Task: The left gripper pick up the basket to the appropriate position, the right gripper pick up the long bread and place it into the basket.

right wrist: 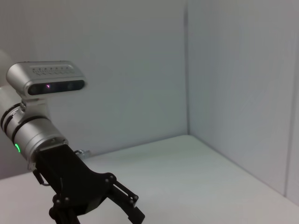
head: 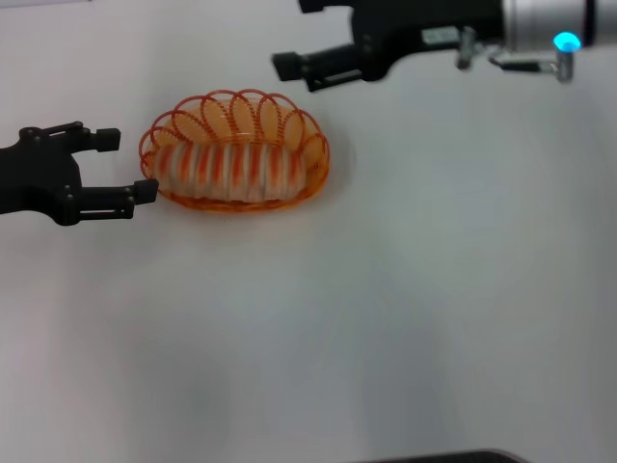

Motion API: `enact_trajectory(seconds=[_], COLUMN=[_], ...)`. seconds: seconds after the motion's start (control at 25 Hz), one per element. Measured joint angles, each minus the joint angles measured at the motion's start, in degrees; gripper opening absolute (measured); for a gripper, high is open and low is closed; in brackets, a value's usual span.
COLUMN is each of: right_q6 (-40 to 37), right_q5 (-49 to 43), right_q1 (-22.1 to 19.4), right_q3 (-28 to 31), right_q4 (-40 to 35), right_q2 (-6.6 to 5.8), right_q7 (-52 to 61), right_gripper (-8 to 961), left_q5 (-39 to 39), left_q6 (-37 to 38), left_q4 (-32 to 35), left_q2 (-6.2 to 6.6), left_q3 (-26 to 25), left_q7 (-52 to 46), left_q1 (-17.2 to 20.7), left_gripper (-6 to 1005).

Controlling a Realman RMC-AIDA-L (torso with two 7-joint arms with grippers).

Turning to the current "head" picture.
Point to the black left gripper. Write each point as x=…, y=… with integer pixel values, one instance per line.
x=34, y=183

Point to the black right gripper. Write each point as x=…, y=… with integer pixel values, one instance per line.
x=400, y=29

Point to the orange striped bread loaf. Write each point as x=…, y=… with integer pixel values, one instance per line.
x=231, y=169

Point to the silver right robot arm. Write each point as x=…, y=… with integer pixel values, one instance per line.
x=544, y=19

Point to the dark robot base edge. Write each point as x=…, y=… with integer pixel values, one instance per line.
x=443, y=457

